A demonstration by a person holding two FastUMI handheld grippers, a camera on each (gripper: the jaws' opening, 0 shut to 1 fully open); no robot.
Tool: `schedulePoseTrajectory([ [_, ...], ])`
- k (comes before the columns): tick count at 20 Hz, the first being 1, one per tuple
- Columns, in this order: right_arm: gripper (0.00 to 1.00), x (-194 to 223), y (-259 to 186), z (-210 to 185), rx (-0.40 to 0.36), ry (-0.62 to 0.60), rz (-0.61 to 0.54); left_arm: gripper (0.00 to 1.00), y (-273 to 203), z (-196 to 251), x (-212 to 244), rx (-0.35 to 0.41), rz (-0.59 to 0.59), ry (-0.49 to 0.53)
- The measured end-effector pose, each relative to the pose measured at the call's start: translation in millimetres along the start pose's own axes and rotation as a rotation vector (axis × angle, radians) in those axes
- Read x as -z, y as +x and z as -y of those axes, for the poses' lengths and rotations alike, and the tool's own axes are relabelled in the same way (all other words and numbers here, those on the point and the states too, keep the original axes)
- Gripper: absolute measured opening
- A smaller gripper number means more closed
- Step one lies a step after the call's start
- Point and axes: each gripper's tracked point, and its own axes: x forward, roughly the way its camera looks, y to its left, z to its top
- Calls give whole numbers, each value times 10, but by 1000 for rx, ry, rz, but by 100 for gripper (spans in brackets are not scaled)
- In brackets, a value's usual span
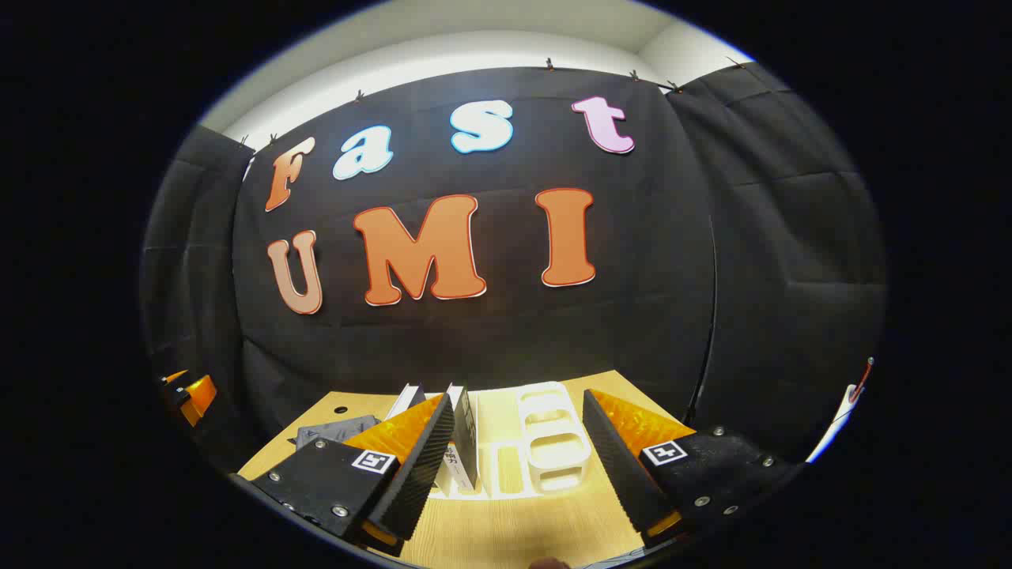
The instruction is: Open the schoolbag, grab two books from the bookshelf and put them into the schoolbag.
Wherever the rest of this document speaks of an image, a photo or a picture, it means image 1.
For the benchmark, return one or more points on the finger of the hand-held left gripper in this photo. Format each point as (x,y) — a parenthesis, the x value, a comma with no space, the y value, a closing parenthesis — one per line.
(174,379)
(200,397)

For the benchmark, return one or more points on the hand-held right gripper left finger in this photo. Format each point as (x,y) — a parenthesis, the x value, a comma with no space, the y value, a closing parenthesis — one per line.
(419,466)

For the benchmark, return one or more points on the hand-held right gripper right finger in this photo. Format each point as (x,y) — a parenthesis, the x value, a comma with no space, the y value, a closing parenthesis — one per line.
(621,466)

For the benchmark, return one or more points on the white portrait cover book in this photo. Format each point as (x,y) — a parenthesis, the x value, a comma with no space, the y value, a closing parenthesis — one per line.
(465,442)

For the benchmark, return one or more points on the blue spine book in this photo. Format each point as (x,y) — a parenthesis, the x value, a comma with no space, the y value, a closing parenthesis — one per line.
(405,399)

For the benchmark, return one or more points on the white bookshelf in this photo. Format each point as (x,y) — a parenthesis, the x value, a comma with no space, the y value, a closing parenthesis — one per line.
(553,442)

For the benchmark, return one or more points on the grey schoolbag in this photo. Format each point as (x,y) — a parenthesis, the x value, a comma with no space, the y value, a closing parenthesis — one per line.
(336,433)

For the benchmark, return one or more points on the white electronic device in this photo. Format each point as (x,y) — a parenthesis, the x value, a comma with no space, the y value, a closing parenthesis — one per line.
(847,399)

